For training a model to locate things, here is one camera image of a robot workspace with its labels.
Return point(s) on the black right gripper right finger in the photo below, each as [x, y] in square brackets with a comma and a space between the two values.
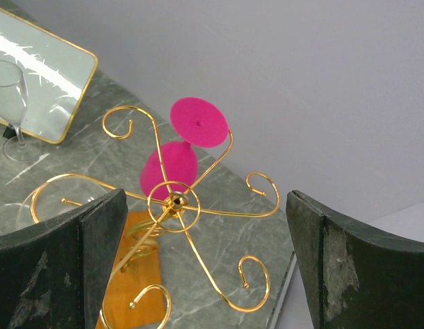
[355, 275]

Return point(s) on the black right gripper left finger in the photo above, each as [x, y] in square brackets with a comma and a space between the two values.
[54, 274]

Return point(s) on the clear round wine glass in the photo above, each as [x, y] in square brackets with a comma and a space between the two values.
[54, 198]

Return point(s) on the pink plastic goblet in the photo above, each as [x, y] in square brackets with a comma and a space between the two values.
[199, 123]

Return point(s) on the wooden rack base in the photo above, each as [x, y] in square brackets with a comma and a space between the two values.
[140, 272]

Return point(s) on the clear tall wine glass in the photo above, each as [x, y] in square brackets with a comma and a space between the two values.
[13, 106]

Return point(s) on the black whiteboard stand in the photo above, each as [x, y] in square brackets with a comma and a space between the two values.
[9, 132]

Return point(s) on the yellow framed whiteboard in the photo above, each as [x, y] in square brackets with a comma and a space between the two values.
[57, 73]

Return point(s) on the gold wire glass rack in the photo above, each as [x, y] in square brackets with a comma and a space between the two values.
[174, 206]

